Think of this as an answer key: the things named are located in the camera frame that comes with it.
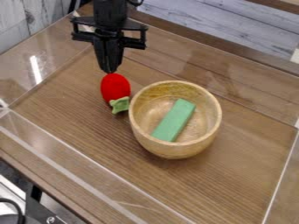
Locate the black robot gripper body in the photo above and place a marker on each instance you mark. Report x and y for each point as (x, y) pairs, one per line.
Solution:
(112, 24)

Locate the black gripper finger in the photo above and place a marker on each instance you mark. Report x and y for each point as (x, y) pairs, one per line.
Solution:
(114, 54)
(98, 45)

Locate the red plush object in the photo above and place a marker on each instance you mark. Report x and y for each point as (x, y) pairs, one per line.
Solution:
(113, 87)

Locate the wooden bowl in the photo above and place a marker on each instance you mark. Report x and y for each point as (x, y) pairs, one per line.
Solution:
(148, 107)

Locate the green rectangular block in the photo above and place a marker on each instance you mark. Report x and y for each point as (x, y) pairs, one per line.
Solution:
(175, 120)

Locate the clear acrylic front wall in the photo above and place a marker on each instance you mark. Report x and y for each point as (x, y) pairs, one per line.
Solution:
(96, 194)

